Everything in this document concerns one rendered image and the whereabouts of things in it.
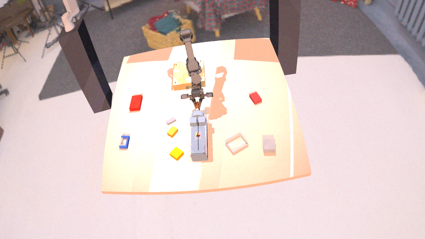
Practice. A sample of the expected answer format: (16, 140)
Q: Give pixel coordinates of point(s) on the blue rectangular block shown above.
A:
(127, 142)

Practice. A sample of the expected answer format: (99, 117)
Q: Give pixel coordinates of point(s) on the red rectangular block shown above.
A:
(136, 102)
(255, 98)

